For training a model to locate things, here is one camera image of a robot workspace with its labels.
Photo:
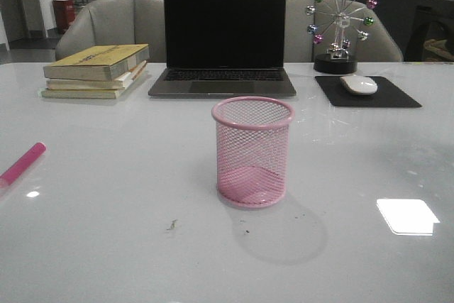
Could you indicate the pink highlighter pen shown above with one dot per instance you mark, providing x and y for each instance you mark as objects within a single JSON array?
[{"x": 22, "y": 164}]

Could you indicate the pink mesh pen holder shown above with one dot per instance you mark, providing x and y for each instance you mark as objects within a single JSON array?
[{"x": 251, "y": 144}]

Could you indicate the grey open laptop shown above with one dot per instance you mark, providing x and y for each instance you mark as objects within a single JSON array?
[{"x": 224, "y": 48}]

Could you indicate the right grey armchair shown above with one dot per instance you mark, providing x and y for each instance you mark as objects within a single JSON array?
[{"x": 307, "y": 36}]

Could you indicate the grey armchair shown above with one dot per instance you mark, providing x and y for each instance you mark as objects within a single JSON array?
[
  {"x": 307, "y": 36},
  {"x": 117, "y": 22}
]

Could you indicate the white computer mouse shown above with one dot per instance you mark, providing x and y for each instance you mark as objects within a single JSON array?
[{"x": 359, "y": 85}]

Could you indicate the yellow top book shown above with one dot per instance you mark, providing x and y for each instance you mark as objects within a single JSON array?
[{"x": 98, "y": 63}]

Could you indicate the left grey armchair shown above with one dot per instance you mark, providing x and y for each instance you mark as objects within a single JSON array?
[{"x": 117, "y": 22}]

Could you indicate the black mouse pad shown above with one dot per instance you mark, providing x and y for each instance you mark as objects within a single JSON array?
[{"x": 388, "y": 95}]

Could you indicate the ferris wheel desk toy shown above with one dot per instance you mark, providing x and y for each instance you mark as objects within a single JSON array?
[{"x": 337, "y": 58}]

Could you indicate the bottom pale book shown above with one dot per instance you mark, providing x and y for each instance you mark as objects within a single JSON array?
[{"x": 83, "y": 94}]

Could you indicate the red bin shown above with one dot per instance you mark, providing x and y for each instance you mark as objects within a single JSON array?
[{"x": 64, "y": 14}]

